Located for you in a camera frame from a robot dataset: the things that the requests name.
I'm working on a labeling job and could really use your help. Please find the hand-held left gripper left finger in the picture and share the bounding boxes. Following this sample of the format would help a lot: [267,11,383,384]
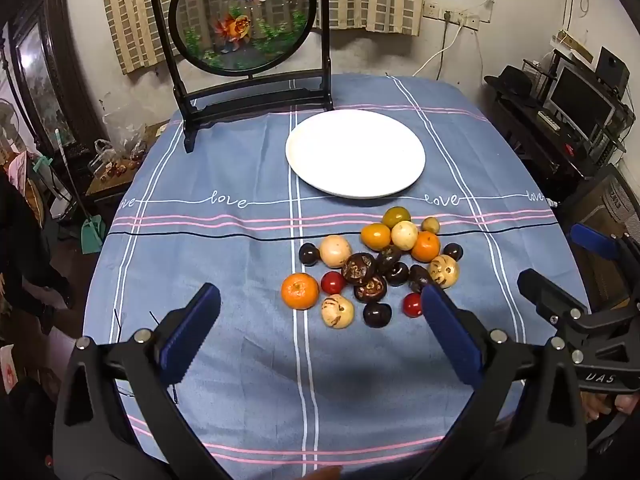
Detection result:
[52,282,222,480]

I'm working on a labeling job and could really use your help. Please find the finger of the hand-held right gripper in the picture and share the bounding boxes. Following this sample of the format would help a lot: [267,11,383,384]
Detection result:
[516,268,640,366]
[569,223,640,311]

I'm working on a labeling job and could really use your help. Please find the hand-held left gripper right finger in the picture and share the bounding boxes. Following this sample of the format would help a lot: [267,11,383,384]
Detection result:
[420,284,588,480]

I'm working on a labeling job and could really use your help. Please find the beige brown-marked round fruit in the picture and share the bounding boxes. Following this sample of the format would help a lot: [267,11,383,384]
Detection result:
[428,254,461,289]
[321,294,355,330]

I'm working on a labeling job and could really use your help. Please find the dark water chestnut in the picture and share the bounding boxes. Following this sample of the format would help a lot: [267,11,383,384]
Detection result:
[342,253,377,286]
[353,275,388,303]
[408,264,433,293]
[376,246,402,271]
[385,262,411,288]

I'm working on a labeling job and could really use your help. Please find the orange tangerine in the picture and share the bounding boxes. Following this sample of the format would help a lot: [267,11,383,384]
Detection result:
[411,231,442,263]
[281,272,320,310]

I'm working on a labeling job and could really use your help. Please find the large pale round fruit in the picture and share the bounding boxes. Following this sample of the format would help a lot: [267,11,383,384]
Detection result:
[390,220,419,250]

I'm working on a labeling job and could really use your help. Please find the yellow-orange tomato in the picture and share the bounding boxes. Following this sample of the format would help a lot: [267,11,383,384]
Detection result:
[360,223,392,250]

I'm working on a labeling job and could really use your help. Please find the olive green tomato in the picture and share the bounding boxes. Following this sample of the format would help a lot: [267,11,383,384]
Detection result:
[382,206,412,228]

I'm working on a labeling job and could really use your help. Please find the smooth beige round fruit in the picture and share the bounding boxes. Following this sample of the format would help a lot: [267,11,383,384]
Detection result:
[319,235,353,268]

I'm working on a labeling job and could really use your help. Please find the white round plate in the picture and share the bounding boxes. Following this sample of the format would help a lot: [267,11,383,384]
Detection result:
[285,109,427,200]

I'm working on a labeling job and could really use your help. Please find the person's right hand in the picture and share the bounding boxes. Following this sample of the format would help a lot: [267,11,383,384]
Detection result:
[580,391,638,423]

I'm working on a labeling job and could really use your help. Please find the person's left hand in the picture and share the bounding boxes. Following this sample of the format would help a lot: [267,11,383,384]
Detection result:
[292,466,345,480]

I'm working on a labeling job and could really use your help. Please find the blue striped tablecloth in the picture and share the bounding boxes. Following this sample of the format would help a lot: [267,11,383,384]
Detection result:
[82,74,591,480]

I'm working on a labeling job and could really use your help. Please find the black desk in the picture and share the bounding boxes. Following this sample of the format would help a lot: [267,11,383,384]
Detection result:
[484,77,633,188]

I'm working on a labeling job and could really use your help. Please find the green dustpan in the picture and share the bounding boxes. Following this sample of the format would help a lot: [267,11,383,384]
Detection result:
[80,214,107,256]

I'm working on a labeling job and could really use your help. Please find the computer monitor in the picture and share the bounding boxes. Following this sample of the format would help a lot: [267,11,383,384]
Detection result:
[542,64,617,136]

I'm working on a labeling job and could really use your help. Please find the small wooden side table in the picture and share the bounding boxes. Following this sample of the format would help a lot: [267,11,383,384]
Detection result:
[85,121,171,201]

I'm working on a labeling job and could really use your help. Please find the black speaker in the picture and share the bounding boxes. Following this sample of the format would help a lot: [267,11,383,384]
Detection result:
[595,46,631,93]

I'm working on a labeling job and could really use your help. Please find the black hat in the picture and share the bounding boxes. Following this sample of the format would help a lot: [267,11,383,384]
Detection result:
[484,65,533,100]

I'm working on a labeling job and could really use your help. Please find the clear plastic bag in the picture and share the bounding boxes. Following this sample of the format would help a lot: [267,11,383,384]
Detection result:
[102,107,148,158]

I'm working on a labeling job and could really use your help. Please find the dark wooden framed mirror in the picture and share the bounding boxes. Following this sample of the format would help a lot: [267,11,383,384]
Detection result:
[7,0,108,156]

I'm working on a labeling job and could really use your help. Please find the round goldfish screen black stand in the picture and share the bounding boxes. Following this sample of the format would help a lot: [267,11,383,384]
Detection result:
[146,0,335,154]

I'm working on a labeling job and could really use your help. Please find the white power cable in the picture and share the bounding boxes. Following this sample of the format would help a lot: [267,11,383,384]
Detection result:
[411,20,466,78]

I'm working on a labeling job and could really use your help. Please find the white wall sockets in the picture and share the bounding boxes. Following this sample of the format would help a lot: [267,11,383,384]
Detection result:
[422,2,482,28]

